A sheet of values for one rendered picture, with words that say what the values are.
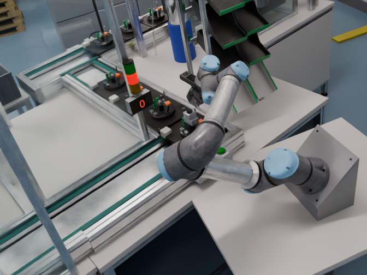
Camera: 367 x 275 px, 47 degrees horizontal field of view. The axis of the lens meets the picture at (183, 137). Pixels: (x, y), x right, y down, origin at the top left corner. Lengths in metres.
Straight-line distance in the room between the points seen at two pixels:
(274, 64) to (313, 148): 1.50
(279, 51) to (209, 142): 1.98
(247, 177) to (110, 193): 0.67
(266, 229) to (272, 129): 0.65
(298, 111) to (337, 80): 1.92
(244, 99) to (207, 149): 0.89
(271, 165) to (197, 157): 0.39
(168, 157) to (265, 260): 0.57
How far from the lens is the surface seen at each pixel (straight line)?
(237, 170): 1.58
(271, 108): 2.39
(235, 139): 2.08
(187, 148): 1.33
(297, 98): 2.46
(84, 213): 1.94
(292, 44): 3.34
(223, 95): 1.48
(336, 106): 3.90
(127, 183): 2.00
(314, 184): 1.71
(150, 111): 2.26
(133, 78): 1.89
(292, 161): 1.59
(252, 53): 2.19
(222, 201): 1.89
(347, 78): 4.29
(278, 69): 3.29
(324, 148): 1.79
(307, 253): 1.71
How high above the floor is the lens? 2.24
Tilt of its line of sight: 38 degrees down
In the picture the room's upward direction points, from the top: 12 degrees counter-clockwise
